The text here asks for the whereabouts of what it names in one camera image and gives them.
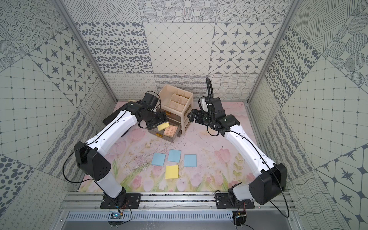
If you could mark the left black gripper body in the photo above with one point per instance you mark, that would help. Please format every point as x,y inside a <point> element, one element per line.
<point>160,117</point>

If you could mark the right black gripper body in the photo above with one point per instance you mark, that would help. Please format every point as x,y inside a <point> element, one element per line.
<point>204,119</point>

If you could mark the clear grey drawer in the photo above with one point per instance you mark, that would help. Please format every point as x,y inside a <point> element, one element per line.
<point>160,134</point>

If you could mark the yellow sticky pad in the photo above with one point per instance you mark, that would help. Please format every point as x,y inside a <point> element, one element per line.
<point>163,126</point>
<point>172,172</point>

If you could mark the beige desktop drawer organizer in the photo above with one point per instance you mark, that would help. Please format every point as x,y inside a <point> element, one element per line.
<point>177,103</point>

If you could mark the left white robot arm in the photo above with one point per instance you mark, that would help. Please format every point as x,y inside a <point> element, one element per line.
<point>91,155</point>

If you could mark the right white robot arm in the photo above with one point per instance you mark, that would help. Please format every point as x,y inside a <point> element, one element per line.
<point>270,178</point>

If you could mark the patterned pink sticky pad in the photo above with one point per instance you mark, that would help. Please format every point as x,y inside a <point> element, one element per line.
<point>170,131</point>

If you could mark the left blue sticky pad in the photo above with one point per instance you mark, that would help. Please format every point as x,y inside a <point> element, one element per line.
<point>158,159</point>

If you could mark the blue sticky pad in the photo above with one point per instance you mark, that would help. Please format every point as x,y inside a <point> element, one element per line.
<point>174,156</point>
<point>190,160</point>
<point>158,159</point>

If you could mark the middle blue sticky pad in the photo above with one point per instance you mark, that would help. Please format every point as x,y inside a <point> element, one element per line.
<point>174,156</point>

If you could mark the right blue sticky pad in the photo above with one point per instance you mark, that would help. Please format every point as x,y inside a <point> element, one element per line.
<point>190,160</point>

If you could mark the black plastic tool case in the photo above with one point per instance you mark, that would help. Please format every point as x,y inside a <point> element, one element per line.
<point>120,121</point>

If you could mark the floral pink table mat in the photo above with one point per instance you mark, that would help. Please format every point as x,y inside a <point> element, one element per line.
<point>219,164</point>

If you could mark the green circuit board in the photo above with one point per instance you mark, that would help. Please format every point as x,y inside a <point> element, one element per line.
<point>115,215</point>

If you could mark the black round connector box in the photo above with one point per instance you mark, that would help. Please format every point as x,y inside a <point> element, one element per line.
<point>239,218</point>

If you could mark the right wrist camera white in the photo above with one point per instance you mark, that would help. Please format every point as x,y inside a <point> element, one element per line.
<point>202,104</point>

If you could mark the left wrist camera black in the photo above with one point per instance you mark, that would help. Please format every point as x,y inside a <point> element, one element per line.
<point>149,101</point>

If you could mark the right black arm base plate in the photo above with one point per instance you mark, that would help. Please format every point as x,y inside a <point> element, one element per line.
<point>226,201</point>

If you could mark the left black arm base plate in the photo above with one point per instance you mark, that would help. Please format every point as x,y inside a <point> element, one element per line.
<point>129,200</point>

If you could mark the aluminium mounting rail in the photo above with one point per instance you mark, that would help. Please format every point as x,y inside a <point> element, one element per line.
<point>200,201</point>

